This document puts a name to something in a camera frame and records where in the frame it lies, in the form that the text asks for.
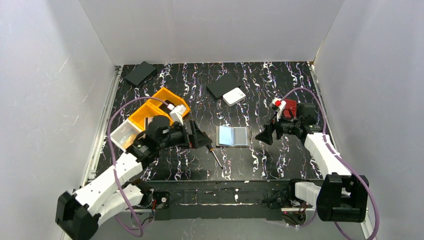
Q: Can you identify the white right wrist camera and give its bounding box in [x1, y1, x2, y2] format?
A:
[269, 98, 287, 122]

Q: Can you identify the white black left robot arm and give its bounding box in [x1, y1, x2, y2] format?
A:
[55, 115, 212, 240]

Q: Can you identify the aluminium rail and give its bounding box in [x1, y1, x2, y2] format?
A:
[67, 187, 369, 213]
[81, 65, 123, 187]

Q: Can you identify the yellow black screwdriver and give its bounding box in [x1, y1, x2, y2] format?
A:
[206, 143, 224, 170]

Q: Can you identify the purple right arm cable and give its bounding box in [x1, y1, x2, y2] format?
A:
[281, 87, 381, 240]

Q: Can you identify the red leather card holder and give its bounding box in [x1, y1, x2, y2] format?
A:
[282, 98, 297, 119]

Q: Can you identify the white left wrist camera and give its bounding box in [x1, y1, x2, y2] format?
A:
[167, 103, 187, 126]

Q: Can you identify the black flat pad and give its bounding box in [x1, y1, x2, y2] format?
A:
[123, 61, 157, 87]

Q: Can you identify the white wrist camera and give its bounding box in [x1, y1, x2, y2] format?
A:
[167, 103, 187, 126]
[269, 98, 287, 122]

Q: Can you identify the aluminium front rail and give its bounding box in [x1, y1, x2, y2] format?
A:
[67, 187, 369, 213]

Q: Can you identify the white plastic bin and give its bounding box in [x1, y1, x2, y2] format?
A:
[110, 119, 142, 152]

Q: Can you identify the black flat box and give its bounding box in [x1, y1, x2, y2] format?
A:
[206, 74, 242, 99]

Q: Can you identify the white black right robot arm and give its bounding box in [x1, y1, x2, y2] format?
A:
[255, 98, 369, 223]

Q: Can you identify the aluminium left side rail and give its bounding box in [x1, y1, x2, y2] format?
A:
[81, 65, 123, 187]

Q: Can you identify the yellow plastic bin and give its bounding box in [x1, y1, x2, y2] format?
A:
[128, 87, 191, 131]

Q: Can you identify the white rectangular box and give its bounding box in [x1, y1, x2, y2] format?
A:
[222, 87, 246, 107]

